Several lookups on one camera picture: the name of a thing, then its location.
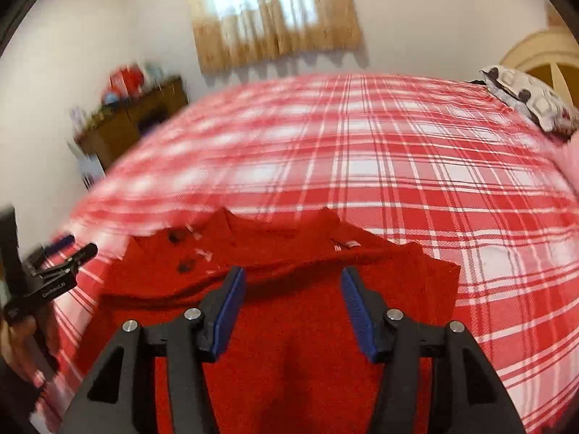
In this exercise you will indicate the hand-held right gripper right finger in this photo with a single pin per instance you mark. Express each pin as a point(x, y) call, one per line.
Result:
point(359, 316)

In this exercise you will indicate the person's left hand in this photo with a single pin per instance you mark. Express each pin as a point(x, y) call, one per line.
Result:
point(18, 343)

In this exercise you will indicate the pink floral pillow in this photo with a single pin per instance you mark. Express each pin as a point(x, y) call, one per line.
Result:
point(570, 158)

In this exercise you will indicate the beige curtain with valance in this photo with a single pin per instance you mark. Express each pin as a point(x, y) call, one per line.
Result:
point(280, 22)

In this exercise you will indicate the white paper bag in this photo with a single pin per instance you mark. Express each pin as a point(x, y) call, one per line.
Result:
point(88, 172)

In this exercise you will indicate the red knitted sweater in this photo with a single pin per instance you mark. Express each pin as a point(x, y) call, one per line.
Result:
point(289, 325)

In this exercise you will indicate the grey patterned pillow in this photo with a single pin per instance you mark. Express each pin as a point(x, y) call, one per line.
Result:
point(529, 95)

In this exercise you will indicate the cream and brown headboard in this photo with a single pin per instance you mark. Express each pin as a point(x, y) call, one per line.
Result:
point(533, 49)

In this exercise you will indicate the brown wooden desk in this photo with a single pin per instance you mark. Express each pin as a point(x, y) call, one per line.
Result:
point(122, 126)

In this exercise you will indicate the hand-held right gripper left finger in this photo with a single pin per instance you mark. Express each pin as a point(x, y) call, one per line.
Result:
point(228, 312)

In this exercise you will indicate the red gift bag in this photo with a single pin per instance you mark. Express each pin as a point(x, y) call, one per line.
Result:
point(124, 79)

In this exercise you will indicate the white card box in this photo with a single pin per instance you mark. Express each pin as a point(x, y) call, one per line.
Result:
point(77, 117)

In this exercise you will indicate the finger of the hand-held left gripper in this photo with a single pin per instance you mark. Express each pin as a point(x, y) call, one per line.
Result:
point(63, 262)
point(61, 244)

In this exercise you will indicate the bed with red plaid sheet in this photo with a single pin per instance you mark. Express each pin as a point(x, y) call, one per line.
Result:
point(362, 144)

